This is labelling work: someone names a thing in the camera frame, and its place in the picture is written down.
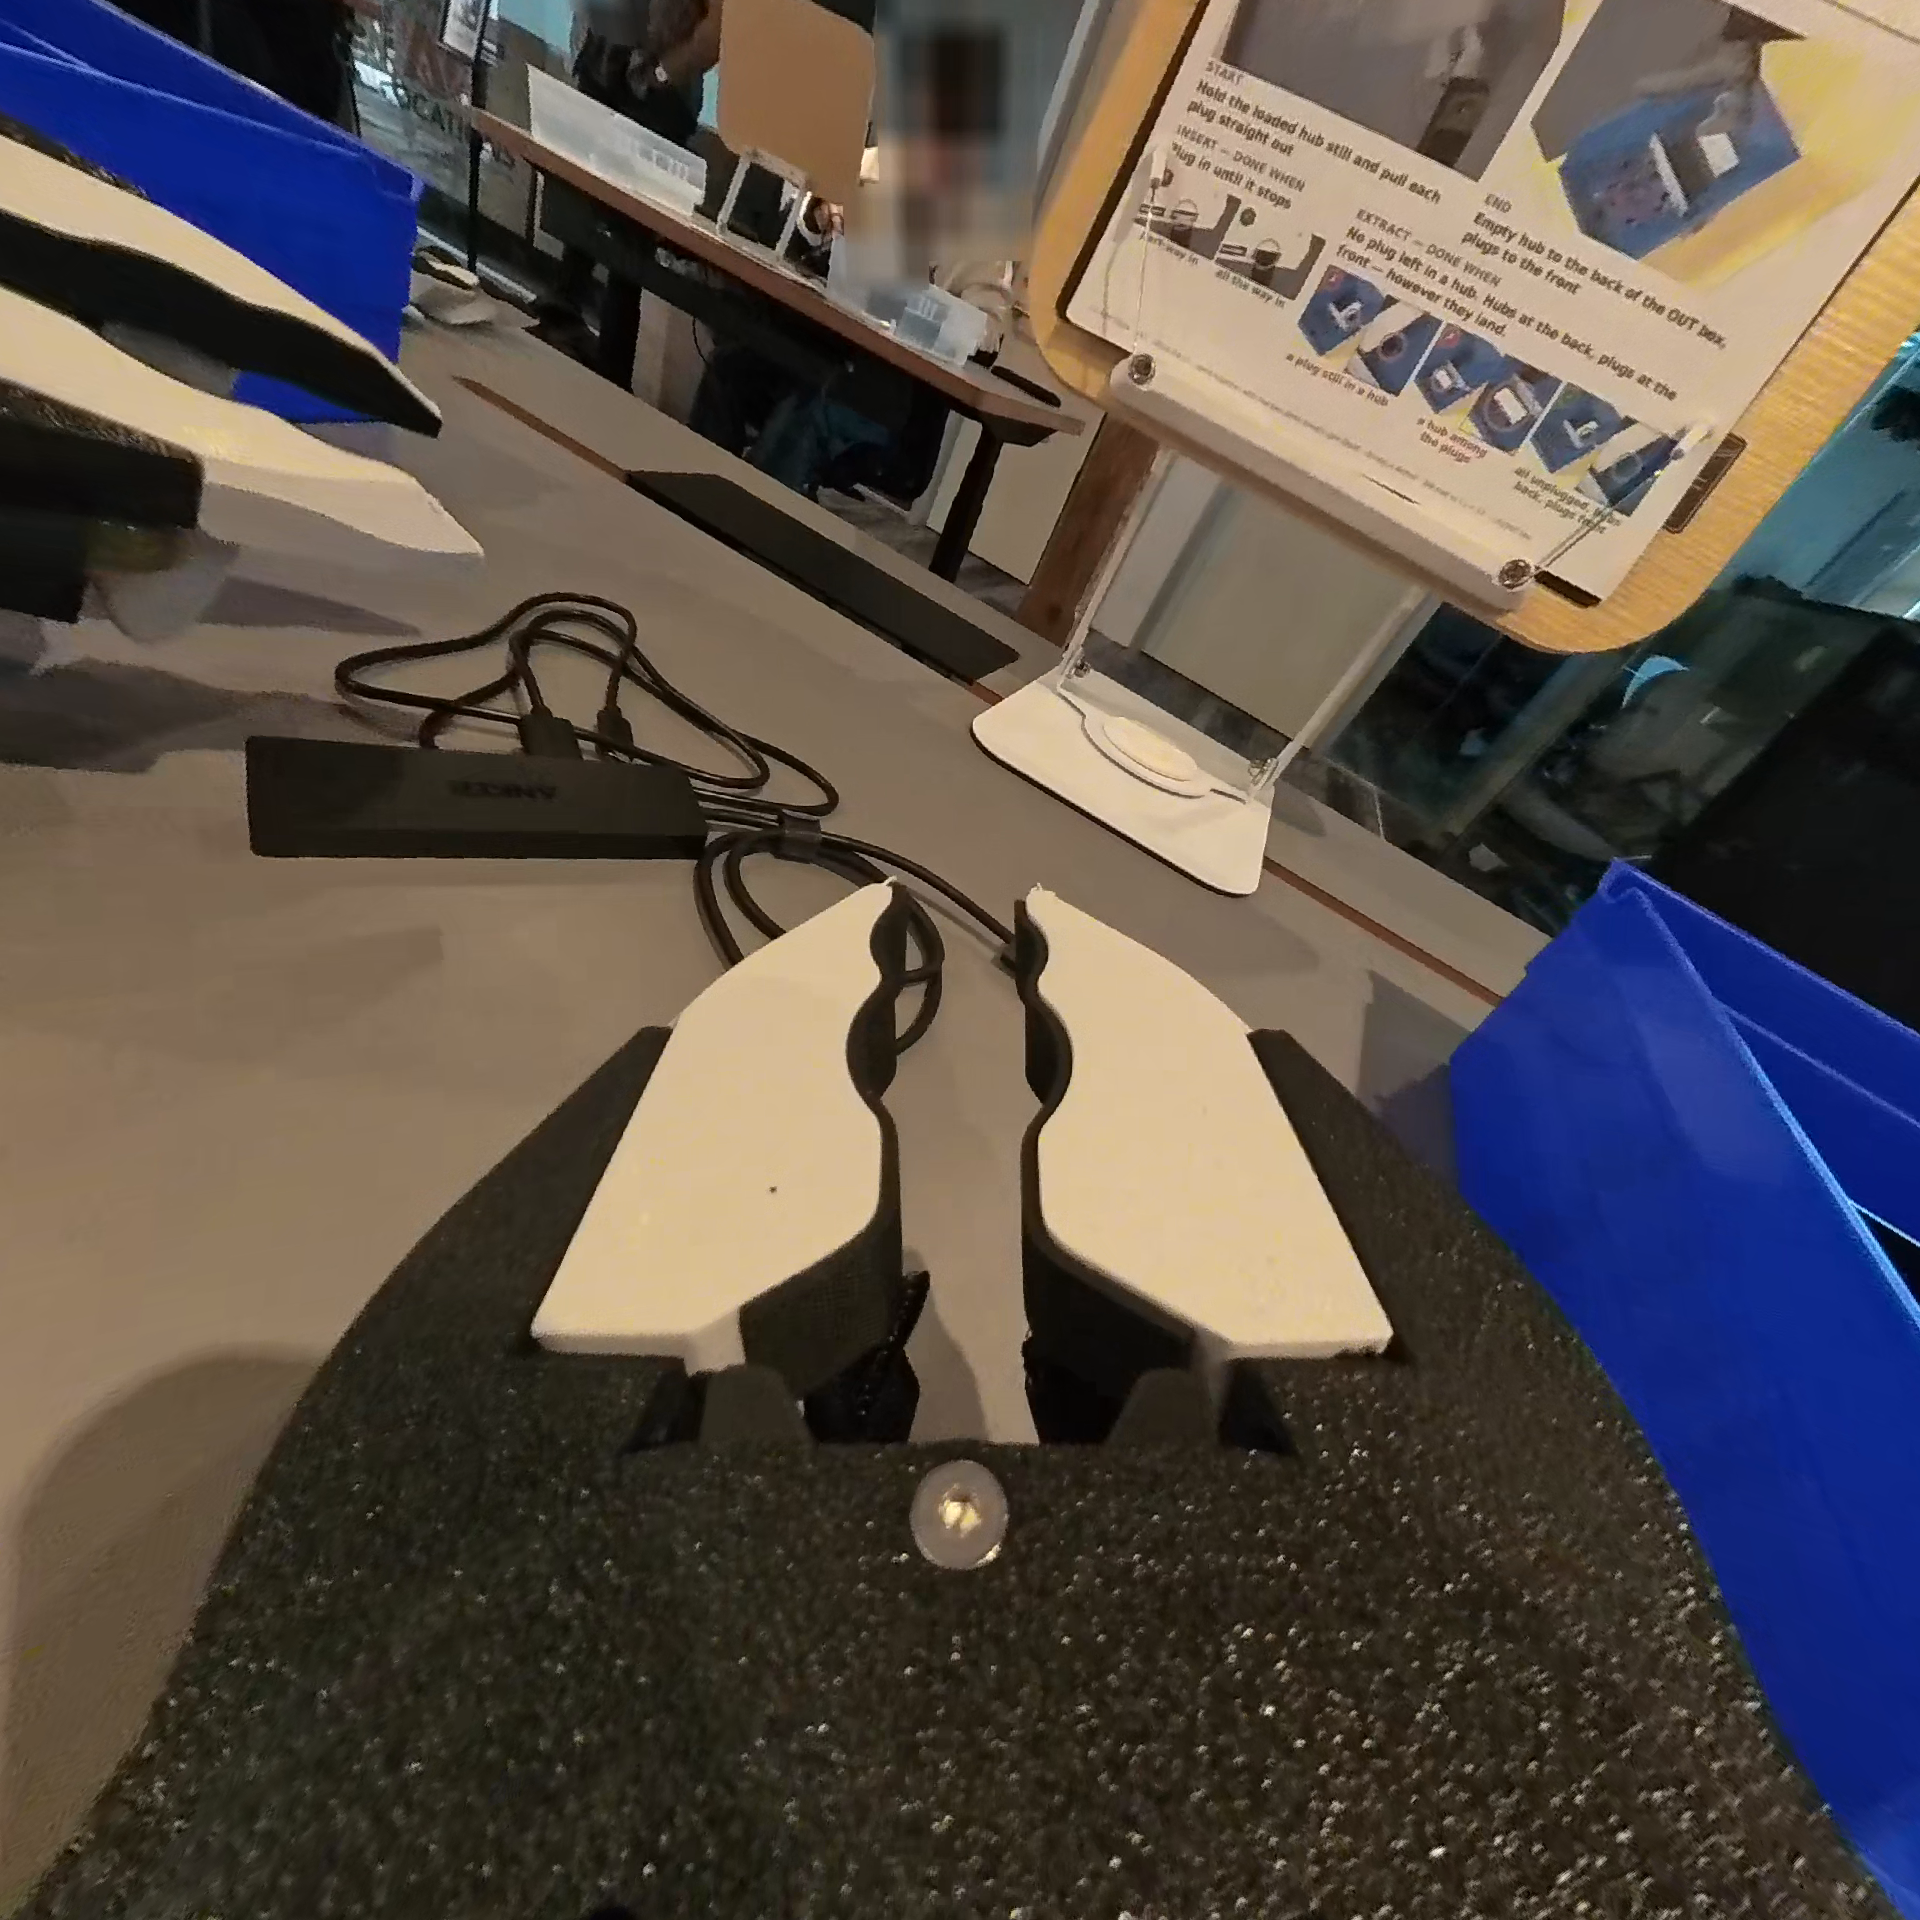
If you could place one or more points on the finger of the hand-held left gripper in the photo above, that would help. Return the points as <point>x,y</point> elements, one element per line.
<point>300,488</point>
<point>90,188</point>

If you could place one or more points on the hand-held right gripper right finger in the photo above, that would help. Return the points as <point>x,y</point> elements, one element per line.
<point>1200,1201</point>

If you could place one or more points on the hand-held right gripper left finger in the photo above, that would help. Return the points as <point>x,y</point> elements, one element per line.
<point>721,1201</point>

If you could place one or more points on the blue plastic bin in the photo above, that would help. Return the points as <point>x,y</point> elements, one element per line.
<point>346,224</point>
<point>1651,1201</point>

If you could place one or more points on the black usb hub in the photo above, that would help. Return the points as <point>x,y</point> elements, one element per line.
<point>451,795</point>

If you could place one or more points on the clear plastic container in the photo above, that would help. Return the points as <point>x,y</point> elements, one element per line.
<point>615,136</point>
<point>937,322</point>

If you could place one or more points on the black rectangular table inlay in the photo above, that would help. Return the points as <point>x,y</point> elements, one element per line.
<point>825,578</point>

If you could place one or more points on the brown background table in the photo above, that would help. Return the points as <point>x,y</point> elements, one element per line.
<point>839,322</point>

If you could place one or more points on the brown board on stand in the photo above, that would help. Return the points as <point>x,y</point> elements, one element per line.
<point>795,105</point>

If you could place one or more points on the wooden instruction board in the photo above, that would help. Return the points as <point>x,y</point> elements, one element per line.
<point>1800,493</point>

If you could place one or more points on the printed instruction sheet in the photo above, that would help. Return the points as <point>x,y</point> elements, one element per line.
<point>1424,300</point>

